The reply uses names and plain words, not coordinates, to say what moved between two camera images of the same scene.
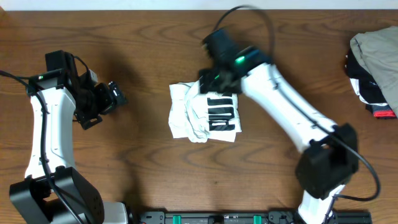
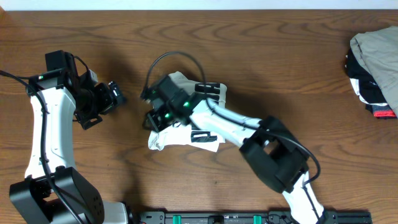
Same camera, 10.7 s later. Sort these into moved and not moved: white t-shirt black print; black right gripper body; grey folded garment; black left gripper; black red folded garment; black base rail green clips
Moved: black right gripper body; white t-shirt black print
Not moved: black left gripper; black base rail green clips; grey folded garment; black red folded garment
